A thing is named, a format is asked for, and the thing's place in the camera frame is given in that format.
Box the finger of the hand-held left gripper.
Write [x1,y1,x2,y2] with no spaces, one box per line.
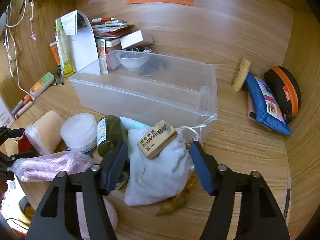
[0,150,35,178]
[0,126,25,145]

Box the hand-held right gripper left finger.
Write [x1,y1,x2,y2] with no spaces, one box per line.
[26,141,129,240]

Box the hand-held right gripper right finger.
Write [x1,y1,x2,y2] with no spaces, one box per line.
[189,141,290,240]

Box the pink item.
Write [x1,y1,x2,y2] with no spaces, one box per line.
[11,151,93,182]

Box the beige tub with clear lid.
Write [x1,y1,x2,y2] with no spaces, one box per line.
[24,110,65,155]

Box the white drawstring pouch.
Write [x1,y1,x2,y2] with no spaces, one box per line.
[124,127,194,207]

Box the tan block eraser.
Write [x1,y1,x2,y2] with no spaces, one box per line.
[137,120,178,159]

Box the green gourd ornament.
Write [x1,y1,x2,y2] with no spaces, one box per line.
[156,172,200,217]

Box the white round jar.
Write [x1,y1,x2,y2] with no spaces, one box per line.
[60,113,98,150]

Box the clear plastic storage box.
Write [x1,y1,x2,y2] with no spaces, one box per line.
[69,50,218,145]

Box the red object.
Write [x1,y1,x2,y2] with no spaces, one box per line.
[16,134,34,155]

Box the white printed card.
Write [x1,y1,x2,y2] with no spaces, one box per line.
[0,96,15,128]

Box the bundle of markers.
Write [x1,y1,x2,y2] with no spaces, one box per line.
[11,94,34,119]

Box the dark green glass bottle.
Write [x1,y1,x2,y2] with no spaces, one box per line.
[96,115,128,158]

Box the green white plastic case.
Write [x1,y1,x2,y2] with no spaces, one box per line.
[29,72,55,98]

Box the pink flat wallet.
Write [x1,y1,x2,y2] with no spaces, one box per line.
[247,94,258,120]

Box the blue patchwork pouch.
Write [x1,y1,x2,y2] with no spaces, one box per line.
[244,72,292,136]

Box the orange tube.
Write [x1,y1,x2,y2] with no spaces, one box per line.
[49,41,62,68]

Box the yellow green bottle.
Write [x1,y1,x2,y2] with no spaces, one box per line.
[55,17,75,78]

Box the cream tube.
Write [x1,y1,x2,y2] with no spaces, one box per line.
[232,58,251,92]

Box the white bowl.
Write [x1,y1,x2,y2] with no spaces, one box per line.
[116,51,150,72]

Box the fruit print carton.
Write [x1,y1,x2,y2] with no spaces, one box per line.
[96,39,109,74]

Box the black orange zip case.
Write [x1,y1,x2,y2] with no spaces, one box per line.
[263,66,302,124]

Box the small white cardboard box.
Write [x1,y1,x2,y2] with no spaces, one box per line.
[120,29,154,51]

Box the stack of books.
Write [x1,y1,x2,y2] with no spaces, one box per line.
[91,21,135,48]

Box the white cable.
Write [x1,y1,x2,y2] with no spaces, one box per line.
[4,0,33,95]

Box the pink charm cord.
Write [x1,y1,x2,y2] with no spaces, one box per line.
[29,0,37,40]

